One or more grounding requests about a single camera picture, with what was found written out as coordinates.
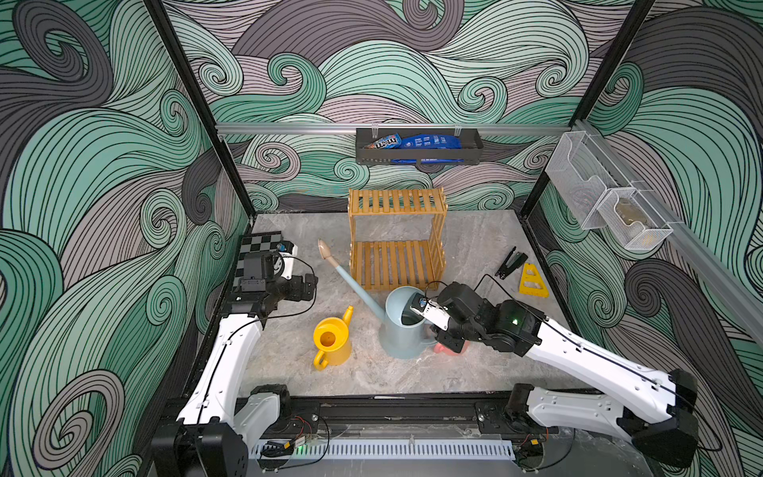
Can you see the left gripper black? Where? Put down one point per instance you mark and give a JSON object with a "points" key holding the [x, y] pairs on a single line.
{"points": [[294, 293]]}

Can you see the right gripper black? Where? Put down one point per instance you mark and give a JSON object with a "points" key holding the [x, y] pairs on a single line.
{"points": [[453, 339]]}

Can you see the large pale blue watering can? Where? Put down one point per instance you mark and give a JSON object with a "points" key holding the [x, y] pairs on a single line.
{"points": [[402, 334]]}

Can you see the small yellow watering can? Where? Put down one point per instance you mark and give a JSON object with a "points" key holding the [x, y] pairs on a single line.
{"points": [[332, 340]]}

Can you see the wooden slatted two-tier shelf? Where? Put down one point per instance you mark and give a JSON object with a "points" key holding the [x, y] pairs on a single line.
{"points": [[396, 237]]}

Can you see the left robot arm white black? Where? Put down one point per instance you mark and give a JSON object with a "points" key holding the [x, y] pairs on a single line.
{"points": [[213, 434]]}

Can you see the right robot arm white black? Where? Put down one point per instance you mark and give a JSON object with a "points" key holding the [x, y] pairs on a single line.
{"points": [[652, 409]]}

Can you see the small pink watering can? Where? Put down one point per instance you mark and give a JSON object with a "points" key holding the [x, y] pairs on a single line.
{"points": [[439, 348]]}

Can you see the black grey chessboard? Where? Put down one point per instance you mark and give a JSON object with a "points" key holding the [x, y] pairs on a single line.
{"points": [[269, 241]]}

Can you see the yellow triangular plastic stand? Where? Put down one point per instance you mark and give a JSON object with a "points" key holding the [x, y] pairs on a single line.
{"points": [[531, 282]]}

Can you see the black stapler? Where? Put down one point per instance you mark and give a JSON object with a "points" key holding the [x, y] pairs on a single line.
{"points": [[511, 263]]}

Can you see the blue snack packet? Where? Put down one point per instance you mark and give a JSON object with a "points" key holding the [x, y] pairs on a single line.
{"points": [[425, 142]]}

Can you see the m&m candy packet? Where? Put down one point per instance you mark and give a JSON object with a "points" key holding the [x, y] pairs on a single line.
{"points": [[388, 142]]}

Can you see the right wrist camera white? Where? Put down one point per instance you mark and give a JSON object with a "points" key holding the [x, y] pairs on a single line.
{"points": [[430, 311]]}

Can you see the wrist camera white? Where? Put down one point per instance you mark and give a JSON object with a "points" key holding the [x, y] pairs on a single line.
{"points": [[285, 264], [430, 311]]}

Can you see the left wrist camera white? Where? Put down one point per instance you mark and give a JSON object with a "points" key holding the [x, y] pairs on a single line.
{"points": [[285, 264]]}

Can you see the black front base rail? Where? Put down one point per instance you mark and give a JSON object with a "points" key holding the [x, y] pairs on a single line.
{"points": [[505, 413]]}

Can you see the white perforated cable duct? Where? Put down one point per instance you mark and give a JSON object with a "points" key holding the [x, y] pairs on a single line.
{"points": [[407, 449]]}

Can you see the black wall basket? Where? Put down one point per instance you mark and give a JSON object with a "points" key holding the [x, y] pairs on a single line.
{"points": [[470, 154]]}

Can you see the clear plastic wall bin large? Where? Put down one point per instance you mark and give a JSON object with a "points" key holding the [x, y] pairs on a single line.
{"points": [[579, 175]]}

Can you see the clear plastic wall bin small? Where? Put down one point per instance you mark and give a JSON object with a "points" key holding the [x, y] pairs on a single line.
{"points": [[627, 215]]}

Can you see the aluminium wall rail back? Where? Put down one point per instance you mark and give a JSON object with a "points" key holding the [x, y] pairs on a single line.
{"points": [[330, 128]]}

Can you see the aluminium wall rail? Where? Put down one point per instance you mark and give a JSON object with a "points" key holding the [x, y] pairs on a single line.
{"points": [[720, 281], [330, 128]]}

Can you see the aluminium wall rail right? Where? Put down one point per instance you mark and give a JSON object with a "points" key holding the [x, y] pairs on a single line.
{"points": [[720, 281]]}

